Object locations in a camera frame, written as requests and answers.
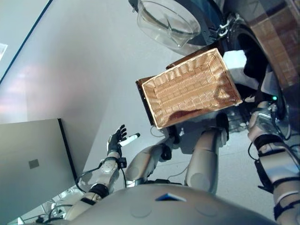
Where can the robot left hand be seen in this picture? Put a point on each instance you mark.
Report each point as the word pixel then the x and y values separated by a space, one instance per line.
pixel 116 140

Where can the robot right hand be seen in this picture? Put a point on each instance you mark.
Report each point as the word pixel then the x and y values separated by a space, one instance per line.
pixel 257 98

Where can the white garment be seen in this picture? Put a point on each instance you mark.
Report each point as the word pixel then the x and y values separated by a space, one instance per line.
pixel 236 68

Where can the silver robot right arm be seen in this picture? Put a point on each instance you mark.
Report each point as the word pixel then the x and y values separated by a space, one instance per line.
pixel 274 152

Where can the dark grey washing machine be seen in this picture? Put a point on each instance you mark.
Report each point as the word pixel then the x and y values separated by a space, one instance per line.
pixel 269 47

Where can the round glass washing machine door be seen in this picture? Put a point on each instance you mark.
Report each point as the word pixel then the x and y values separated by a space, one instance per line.
pixel 168 18

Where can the brown wooden stool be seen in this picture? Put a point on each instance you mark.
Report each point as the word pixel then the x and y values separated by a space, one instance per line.
pixel 145 103

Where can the rectangular wicker laundry basket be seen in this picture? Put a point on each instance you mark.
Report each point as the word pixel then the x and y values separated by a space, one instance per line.
pixel 192 93

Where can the silver robot right leg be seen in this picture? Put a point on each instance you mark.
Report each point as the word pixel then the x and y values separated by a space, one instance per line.
pixel 206 159

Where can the grey robot torso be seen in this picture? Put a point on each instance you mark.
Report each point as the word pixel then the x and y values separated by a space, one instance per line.
pixel 175 206

